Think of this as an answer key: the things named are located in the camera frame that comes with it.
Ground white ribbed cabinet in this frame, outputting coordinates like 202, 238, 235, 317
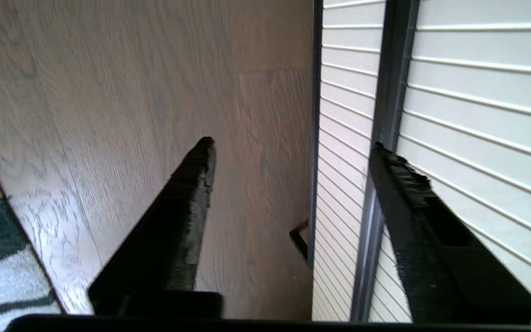
309, 0, 531, 323

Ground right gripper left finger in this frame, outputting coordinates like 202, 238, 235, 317
88, 137, 215, 316

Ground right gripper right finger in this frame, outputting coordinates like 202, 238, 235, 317
369, 143, 531, 324

